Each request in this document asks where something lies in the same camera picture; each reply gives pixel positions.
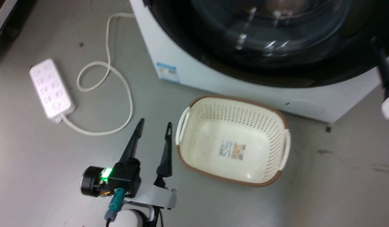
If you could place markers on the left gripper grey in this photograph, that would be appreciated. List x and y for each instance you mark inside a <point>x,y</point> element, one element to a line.
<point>153,195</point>

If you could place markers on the dark round glass washer door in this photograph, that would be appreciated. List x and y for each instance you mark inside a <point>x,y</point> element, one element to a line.
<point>276,37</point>

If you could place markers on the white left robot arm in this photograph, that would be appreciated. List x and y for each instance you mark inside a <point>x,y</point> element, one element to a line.
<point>131,219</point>

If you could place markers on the white front-load washing machine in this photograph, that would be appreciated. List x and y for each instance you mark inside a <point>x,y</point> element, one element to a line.
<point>213,78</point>

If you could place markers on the cream laundry basket brown rim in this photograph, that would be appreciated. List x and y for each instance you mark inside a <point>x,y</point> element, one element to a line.
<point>210,138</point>

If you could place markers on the blue energy label sticker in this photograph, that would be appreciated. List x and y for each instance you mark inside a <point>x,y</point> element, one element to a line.
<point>167,72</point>

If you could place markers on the printed product label sticker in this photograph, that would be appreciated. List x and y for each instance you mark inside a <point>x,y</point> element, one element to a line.
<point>232,149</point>

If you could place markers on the white power strip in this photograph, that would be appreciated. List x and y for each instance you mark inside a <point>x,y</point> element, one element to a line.
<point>51,90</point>

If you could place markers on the dark furniture with grey edge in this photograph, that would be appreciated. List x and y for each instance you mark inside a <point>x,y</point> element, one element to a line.
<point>5,22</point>

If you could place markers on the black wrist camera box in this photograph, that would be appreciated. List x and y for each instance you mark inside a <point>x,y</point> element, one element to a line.
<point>125,176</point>

